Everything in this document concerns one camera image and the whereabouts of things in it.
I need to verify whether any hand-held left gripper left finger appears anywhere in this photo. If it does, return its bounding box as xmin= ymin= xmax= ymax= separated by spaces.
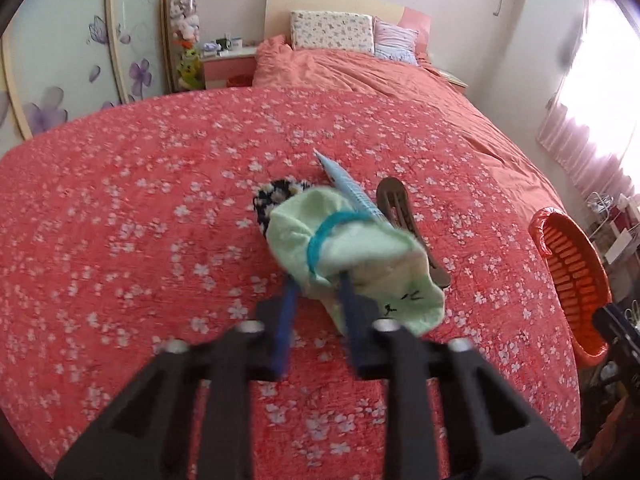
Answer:
xmin=54 ymin=280 xmax=301 ymax=480

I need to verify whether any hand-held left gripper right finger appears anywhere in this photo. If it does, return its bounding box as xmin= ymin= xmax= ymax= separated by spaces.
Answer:
xmin=340 ymin=270 xmax=583 ymax=480

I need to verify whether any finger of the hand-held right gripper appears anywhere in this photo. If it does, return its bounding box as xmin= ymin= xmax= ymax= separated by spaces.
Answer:
xmin=592 ymin=305 xmax=640 ymax=356

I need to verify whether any orange plastic basket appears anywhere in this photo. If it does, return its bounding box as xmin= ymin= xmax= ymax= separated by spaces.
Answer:
xmin=527 ymin=207 xmax=613 ymax=368

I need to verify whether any light green sock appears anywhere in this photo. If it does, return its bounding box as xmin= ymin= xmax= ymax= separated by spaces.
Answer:
xmin=265 ymin=186 xmax=446 ymax=337

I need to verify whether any black floral sock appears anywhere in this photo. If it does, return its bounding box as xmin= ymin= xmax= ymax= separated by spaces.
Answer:
xmin=252 ymin=177 xmax=308 ymax=238

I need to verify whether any blue striped thin packet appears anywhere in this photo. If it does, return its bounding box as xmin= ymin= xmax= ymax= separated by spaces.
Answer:
xmin=312 ymin=147 xmax=388 ymax=223

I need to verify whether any red floral bedspread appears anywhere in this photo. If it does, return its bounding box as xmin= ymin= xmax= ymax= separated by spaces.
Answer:
xmin=0 ymin=82 xmax=583 ymax=480

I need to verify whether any pink curtain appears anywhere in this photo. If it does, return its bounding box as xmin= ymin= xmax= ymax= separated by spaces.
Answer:
xmin=537 ymin=0 xmax=640 ymax=201

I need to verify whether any orange quilt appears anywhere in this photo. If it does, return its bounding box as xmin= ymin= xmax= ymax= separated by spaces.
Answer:
xmin=252 ymin=35 xmax=468 ymax=93

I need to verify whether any pink nightstand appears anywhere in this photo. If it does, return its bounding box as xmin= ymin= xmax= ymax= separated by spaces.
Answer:
xmin=200 ymin=46 xmax=258 ymax=90

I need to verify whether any wooden bedside table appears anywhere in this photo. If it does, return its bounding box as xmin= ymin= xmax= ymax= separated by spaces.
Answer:
xmin=440 ymin=70 xmax=471 ymax=91

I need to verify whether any green plush toy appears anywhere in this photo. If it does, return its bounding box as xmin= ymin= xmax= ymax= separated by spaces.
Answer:
xmin=177 ymin=47 xmax=203 ymax=91

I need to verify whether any pink striped pillow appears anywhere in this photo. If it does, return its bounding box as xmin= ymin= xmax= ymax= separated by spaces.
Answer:
xmin=372 ymin=17 xmax=421 ymax=65

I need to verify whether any floral print pillow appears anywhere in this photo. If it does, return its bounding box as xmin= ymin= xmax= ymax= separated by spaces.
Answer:
xmin=290 ymin=10 xmax=376 ymax=53

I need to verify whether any clear tube of plush toys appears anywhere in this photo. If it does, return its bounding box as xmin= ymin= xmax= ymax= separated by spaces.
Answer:
xmin=167 ymin=0 xmax=203 ymax=92

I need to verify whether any beige and pink headboard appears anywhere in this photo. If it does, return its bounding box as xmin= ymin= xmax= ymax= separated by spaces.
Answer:
xmin=265 ymin=0 xmax=432 ymax=56

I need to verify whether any wardrobe with purple flowers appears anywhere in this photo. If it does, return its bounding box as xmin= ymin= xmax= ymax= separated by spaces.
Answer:
xmin=0 ymin=0 xmax=173 ymax=156

